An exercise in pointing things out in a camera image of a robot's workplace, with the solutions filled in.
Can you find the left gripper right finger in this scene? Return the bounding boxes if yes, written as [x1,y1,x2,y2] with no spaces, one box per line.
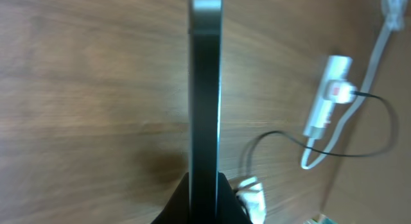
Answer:
[216,173,251,224]

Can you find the white USB charger plug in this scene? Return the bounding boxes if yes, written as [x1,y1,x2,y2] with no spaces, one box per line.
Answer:
[324,80,356,104]

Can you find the Galaxy S25 smartphone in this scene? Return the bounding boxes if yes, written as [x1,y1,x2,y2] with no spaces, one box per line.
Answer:
[189,0,223,223]

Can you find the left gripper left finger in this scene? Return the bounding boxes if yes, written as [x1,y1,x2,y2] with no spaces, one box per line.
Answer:
[152,173,189,224]

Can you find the white power strip cord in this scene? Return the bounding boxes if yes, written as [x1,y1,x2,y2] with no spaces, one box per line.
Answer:
[300,0,408,171]

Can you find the white power strip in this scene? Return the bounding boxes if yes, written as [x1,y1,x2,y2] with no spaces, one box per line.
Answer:
[303,55,356,139]

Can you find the black USB charging cable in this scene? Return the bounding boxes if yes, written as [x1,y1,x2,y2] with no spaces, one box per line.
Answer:
[243,90,401,180]

